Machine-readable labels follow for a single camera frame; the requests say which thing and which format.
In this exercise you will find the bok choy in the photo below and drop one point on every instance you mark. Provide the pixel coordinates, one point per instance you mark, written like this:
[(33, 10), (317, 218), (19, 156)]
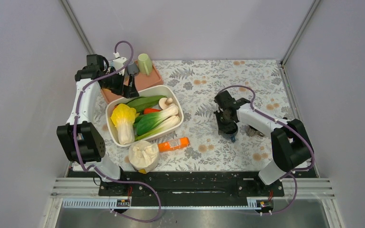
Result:
[(163, 126), (150, 121)]

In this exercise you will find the floral table mat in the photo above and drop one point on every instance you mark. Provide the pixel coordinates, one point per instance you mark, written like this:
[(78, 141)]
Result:
[(195, 84)]

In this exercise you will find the light green mug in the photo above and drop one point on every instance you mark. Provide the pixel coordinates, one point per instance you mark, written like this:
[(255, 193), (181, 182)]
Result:
[(145, 64)]

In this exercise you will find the green leaf vegetable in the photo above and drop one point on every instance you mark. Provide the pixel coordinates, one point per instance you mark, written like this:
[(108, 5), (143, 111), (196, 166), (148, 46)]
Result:
[(146, 102)]

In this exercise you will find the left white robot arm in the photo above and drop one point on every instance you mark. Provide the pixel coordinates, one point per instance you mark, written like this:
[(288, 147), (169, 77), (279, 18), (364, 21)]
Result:
[(90, 153)]

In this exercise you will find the small grey blue cup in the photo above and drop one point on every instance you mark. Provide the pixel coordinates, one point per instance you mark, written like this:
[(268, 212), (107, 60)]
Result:
[(132, 69)]

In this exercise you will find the yellow napa cabbage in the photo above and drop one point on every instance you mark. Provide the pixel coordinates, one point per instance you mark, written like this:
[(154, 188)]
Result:
[(123, 118)]

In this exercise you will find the orange tube package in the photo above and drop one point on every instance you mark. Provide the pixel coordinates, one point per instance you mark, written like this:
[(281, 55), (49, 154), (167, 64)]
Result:
[(173, 145)]

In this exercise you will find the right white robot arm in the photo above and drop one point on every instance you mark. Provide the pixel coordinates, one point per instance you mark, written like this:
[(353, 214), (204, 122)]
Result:
[(289, 139)]

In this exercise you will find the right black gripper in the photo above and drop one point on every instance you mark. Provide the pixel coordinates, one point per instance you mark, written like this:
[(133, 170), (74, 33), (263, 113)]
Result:
[(218, 113)]

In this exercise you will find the lower bok choy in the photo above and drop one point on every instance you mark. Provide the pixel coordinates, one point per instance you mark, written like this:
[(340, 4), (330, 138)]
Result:
[(163, 126)]

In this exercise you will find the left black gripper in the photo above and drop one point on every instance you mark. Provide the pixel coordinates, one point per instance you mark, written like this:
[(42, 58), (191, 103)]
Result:
[(127, 91)]

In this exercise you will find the blue labelled box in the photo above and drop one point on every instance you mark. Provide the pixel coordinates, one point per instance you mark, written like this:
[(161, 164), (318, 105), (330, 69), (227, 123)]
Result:
[(80, 137)]

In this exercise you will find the navy round cup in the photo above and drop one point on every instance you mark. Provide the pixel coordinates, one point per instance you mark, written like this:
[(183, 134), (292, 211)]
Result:
[(230, 133)]

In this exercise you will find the white mushroom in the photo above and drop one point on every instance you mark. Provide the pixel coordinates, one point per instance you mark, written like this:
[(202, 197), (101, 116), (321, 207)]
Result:
[(164, 103)]

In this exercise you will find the white vegetable tub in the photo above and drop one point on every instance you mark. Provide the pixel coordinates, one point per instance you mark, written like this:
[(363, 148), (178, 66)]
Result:
[(152, 91)]

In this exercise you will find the upper bok choy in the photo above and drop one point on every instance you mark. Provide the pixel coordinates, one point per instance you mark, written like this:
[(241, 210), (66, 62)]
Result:
[(150, 121)]

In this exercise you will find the red pepper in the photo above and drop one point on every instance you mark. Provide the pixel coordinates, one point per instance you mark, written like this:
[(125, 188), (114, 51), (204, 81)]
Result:
[(150, 110)]

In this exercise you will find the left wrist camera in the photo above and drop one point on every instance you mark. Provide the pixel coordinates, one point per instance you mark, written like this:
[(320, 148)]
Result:
[(119, 64)]

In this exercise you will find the cream cloth bag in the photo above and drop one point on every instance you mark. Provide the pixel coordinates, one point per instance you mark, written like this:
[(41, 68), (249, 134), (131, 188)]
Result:
[(144, 156)]

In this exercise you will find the dark brown mug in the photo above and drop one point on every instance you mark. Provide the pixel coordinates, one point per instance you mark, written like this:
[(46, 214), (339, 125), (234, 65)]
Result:
[(252, 132)]

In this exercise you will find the pink tray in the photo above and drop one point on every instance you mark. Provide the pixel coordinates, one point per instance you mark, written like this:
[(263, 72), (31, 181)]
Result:
[(142, 82)]

